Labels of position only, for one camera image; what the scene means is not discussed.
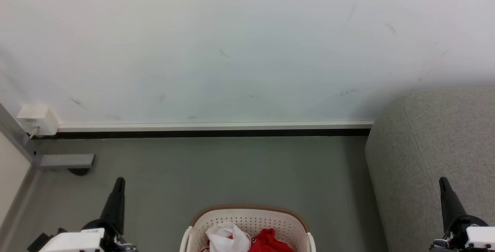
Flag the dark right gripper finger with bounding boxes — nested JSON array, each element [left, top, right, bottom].
[[439, 177, 470, 232]]

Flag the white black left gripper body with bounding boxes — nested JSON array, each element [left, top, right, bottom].
[[39, 219, 137, 252]]

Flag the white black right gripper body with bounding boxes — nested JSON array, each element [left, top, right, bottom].
[[429, 215, 495, 252]]

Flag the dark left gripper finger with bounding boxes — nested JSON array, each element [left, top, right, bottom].
[[99, 177, 126, 235]]

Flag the white cloth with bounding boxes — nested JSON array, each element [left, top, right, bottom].
[[205, 222, 252, 252]]

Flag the grey fabric sofa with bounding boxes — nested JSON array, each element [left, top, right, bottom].
[[365, 87, 495, 252]]

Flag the red and white garment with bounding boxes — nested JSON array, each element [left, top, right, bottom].
[[199, 228, 294, 252]]

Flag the grey metal foot bar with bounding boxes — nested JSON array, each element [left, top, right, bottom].
[[39, 153, 95, 169]]

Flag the white and black baseboard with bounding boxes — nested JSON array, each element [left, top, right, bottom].
[[57, 120, 375, 140]]

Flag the cream perforated laundry basket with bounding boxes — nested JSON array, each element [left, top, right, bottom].
[[179, 205, 317, 252]]

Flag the white wall socket box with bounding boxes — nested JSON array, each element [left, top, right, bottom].
[[16, 105, 59, 136]]

